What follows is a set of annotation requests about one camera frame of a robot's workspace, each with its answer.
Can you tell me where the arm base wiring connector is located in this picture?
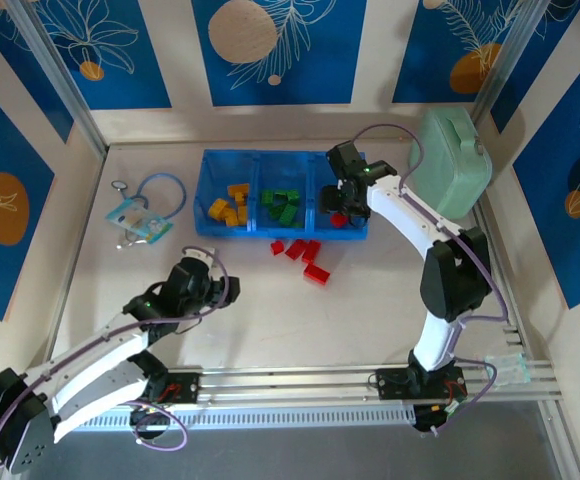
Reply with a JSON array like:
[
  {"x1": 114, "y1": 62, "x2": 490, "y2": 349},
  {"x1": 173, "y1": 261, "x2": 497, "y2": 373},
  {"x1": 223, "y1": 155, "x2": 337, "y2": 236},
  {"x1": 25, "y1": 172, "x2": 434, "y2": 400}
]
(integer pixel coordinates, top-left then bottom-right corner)
[
  {"x1": 412, "y1": 399, "x2": 464, "y2": 435},
  {"x1": 129, "y1": 402, "x2": 171, "y2": 427}
]

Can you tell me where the blue plastic bin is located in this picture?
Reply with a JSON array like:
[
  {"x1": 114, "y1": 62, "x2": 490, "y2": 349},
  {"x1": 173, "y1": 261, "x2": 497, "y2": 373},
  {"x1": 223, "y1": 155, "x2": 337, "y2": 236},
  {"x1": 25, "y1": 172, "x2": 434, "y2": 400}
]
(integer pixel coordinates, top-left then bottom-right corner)
[
  {"x1": 307, "y1": 151, "x2": 371, "y2": 240},
  {"x1": 249, "y1": 150, "x2": 316, "y2": 235},
  {"x1": 193, "y1": 148, "x2": 259, "y2": 236}
]

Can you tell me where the light blue plastic packet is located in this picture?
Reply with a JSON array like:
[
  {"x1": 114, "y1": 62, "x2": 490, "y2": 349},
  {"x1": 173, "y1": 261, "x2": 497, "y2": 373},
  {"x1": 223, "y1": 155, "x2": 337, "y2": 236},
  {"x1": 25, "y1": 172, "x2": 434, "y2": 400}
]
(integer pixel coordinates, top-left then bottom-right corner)
[{"x1": 105, "y1": 198, "x2": 175, "y2": 246}]

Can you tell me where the mint green zippered case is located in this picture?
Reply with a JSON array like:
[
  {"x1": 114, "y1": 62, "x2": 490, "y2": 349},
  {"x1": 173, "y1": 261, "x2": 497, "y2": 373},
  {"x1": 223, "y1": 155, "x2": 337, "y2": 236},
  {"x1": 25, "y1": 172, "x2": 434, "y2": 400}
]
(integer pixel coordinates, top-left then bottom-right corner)
[{"x1": 408, "y1": 108, "x2": 494, "y2": 220}]

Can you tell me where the blue stethoscope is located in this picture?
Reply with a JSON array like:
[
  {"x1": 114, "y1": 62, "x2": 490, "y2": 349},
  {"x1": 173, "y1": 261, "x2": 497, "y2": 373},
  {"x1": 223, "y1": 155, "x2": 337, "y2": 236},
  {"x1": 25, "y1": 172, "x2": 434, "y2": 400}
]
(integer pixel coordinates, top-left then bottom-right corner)
[{"x1": 110, "y1": 172, "x2": 189, "y2": 250}]

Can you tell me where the clear plastic packet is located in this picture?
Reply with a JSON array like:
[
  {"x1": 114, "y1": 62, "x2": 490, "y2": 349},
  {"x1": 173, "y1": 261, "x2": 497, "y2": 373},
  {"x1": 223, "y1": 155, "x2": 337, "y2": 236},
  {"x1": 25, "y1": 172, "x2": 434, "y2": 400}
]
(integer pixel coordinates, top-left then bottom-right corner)
[{"x1": 484, "y1": 352, "x2": 528, "y2": 387}]

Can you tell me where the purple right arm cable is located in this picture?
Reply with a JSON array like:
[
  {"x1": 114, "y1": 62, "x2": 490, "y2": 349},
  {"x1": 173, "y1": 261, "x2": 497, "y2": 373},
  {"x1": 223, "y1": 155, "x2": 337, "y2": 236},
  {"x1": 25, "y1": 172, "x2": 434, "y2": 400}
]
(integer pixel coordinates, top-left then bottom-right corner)
[{"x1": 352, "y1": 122, "x2": 510, "y2": 437}]

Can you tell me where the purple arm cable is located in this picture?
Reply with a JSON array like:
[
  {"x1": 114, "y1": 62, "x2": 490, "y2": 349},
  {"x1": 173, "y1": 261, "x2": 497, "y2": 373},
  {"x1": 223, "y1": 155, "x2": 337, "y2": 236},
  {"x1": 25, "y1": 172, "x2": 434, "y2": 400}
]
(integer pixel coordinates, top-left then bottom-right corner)
[
  {"x1": 352, "y1": 122, "x2": 510, "y2": 437},
  {"x1": 0, "y1": 244, "x2": 244, "y2": 471}
]

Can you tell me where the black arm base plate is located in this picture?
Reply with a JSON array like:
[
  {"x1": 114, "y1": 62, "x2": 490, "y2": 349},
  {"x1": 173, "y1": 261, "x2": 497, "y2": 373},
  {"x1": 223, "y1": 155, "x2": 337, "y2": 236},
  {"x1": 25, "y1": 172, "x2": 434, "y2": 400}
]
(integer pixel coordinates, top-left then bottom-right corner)
[
  {"x1": 374, "y1": 367, "x2": 470, "y2": 401},
  {"x1": 147, "y1": 372, "x2": 202, "y2": 405}
]

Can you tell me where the aluminium mounting rail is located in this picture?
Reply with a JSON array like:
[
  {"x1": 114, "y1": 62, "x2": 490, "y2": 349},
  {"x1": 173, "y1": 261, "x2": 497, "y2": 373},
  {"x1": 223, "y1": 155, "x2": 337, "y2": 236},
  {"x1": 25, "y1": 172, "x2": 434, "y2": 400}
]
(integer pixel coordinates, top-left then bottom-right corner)
[{"x1": 167, "y1": 360, "x2": 565, "y2": 406}]

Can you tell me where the white slotted cable duct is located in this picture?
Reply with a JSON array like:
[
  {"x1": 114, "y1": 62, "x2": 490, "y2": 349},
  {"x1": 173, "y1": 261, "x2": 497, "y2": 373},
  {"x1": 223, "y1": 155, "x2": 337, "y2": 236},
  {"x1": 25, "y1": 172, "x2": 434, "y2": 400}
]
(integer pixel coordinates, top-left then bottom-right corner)
[{"x1": 77, "y1": 403, "x2": 417, "y2": 432}]

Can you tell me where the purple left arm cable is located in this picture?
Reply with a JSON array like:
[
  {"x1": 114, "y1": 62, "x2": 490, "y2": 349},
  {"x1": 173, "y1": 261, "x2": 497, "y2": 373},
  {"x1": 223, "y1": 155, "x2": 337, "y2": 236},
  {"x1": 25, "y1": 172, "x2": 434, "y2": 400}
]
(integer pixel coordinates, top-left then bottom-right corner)
[{"x1": 0, "y1": 244, "x2": 244, "y2": 471}]

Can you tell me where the aluminium frame post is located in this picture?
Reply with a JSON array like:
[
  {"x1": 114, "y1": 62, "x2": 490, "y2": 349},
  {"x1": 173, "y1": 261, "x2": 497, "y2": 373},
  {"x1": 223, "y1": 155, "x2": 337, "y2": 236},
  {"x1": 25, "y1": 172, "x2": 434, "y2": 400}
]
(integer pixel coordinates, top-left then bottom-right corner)
[
  {"x1": 471, "y1": 0, "x2": 557, "y2": 126},
  {"x1": 3, "y1": 0, "x2": 110, "y2": 157}
]

